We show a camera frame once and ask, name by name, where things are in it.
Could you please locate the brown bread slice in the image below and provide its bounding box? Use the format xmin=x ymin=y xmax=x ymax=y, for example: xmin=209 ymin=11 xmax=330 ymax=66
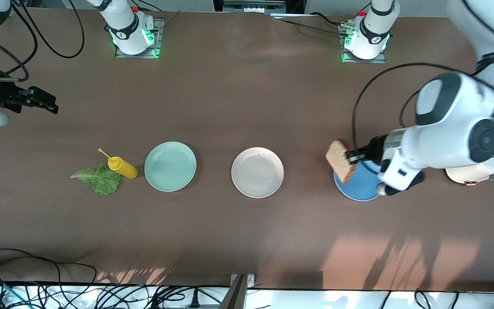
xmin=325 ymin=139 xmax=357 ymax=184

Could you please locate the green lettuce leaf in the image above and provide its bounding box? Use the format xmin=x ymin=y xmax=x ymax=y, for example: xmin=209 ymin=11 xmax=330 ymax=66
xmin=70 ymin=163 xmax=122 ymax=196

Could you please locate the yellow mustard squeeze bottle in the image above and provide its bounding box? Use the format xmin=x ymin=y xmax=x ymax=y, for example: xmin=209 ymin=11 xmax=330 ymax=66
xmin=98 ymin=148 xmax=139 ymax=179

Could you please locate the blue plate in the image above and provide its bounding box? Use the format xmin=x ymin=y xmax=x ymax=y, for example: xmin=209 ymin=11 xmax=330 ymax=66
xmin=334 ymin=161 xmax=383 ymax=202

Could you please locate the beige plate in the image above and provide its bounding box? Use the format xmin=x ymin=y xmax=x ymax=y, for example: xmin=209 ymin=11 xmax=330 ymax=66
xmin=231 ymin=147 xmax=285 ymax=199

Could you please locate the mint green plate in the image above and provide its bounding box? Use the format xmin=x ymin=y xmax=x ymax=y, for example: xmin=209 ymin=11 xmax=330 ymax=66
xmin=144 ymin=141 xmax=197 ymax=192

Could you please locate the cream white toaster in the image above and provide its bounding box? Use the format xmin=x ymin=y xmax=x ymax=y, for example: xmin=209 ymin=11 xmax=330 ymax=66
xmin=444 ymin=146 xmax=494 ymax=186

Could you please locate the grey power strip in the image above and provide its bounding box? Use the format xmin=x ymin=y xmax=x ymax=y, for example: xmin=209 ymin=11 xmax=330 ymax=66
xmin=213 ymin=0 xmax=288 ymax=14

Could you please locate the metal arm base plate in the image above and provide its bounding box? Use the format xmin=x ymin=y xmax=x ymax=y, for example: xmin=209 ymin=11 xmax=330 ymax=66
xmin=340 ymin=24 xmax=387 ymax=64
xmin=114 ymin=17 xmax=165 ymax=59

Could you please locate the silver corner bracket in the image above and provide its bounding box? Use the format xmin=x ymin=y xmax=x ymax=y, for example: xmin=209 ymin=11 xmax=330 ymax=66
xmin=230 ymin=273 xmax=255 ymax=287

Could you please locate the grey aluminium profile post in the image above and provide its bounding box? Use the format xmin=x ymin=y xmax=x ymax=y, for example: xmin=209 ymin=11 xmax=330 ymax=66
xmin=219 ymin=275 xmax=246 ymax=309

